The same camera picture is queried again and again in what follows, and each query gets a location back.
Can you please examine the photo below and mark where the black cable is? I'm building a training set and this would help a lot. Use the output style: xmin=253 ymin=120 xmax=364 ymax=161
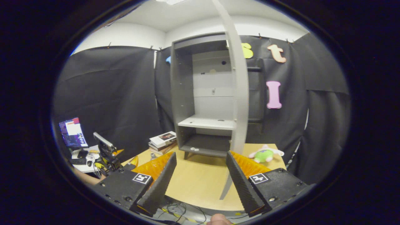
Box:
xmin=158 ymin=202 xmax=207 ymax=223

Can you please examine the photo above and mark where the grey cabinet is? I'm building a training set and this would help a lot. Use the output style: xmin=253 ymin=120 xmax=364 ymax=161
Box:
xmin=170 ymin=31 xmax=238 ymax=160

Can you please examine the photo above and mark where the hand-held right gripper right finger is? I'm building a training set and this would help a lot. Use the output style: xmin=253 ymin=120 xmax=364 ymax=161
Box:
xmin=226 ymin=151 xmax=317 ymax=218

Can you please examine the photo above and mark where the green and pink plush toy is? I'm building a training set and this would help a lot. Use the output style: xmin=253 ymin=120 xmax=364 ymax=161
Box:
xmin=249 ymin=144 xmax=285 ymax=163

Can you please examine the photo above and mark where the white side desk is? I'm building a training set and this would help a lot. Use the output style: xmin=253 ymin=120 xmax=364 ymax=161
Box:
xmin=69 ymin=145 xmax=102 ymax=173

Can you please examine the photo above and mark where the grey cabinet door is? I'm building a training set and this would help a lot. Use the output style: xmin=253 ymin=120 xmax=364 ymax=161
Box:
xmin=212 ymin=0 xmax=250 ymax=200

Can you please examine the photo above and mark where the white picture book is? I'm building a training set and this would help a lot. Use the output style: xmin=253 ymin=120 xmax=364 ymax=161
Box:
xmin=149 ymin=131 xmax=177 ymax=148

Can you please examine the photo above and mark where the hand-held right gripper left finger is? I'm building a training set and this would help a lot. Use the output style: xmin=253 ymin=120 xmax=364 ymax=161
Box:
xmin=91 ymin=152 xmax=177 ymax=218

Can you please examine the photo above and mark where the yellow cable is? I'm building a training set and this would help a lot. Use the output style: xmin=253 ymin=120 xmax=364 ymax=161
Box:
xmin=161 ymin=208 xmax=200 ymax=223

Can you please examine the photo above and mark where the computer monitor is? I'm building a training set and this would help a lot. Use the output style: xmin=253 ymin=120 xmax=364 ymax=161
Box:
xmin=59 ymin=117 xmax=89 ymax=148

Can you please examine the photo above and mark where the black backdrop cloth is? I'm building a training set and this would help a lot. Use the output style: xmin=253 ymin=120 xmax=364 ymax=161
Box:
xmin=52 ymin=33 xmax=350 ymax=185

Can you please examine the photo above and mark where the brown book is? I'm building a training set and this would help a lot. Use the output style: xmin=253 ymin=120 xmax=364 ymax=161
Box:
xmin=149 ymin=143 xmax=177 ymax=156

